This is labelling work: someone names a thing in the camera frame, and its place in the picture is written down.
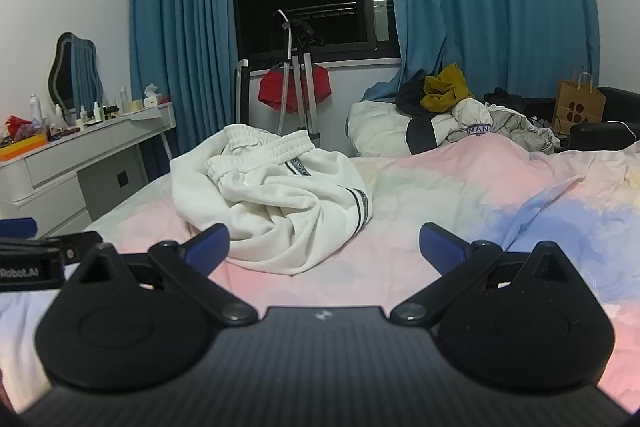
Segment black cloth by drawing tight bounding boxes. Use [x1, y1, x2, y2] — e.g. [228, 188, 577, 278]
[396, 78, 432, 116]

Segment white pants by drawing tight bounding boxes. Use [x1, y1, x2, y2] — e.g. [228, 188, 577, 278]
[170, 123, 373, 277]

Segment white dressing table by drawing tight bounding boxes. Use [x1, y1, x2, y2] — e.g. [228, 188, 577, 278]
[0, 102, 176, 239]

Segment mustard yellow cloth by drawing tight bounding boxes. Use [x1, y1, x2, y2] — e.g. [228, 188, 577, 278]
[420, 63, 476, 110]

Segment red packet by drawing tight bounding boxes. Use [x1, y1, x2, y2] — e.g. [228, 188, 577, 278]
[4, 114, 37, 140]

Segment white tissue box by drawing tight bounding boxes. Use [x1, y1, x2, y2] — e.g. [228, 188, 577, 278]
[142, 83, 164, 108]

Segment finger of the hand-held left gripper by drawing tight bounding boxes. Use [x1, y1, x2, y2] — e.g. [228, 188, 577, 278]
[0, 218, 39, 239]
[0, 231, 104, 265]

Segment wavy framed mirror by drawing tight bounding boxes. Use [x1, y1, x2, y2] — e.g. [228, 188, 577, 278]
[47, 32, 105, 108]

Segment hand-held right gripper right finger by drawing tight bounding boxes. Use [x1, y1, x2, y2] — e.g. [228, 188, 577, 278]
[390, 222, 576, 327]

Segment brown paper bag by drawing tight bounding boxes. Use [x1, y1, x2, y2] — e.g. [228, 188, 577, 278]
[552, 67, 607, 136]

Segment white folding frame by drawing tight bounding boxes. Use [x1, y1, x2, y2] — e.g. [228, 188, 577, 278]
[233, 59, 251, 126]

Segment dark cloth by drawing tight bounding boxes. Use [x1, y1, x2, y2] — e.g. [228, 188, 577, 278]
[482, 87, 525, 108]

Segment black chair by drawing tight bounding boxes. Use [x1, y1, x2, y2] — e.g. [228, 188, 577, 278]
[570, 86, 640, 152]

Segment white cable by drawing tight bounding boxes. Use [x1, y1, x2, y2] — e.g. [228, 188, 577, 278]
[604, 119, 639, 144]

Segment garment steamer stand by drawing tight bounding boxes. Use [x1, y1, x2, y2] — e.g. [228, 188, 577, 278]
[272, 9, 327, 144]

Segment white padded jacket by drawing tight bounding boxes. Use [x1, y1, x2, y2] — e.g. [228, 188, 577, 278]
[346, 97, 562, 158]

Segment pastel patchy blanket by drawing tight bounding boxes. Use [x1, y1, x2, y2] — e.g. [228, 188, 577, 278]
[0, 134, 640, 418]

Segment orange storage box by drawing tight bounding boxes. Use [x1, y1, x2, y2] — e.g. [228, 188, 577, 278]
[0, 132, 49, 162]

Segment row of cosmetic bottles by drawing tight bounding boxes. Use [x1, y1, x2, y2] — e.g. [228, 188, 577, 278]
[27, 86, 131, 130]

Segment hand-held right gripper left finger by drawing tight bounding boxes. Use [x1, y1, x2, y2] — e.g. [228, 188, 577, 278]
[75, 223, 258, 325]

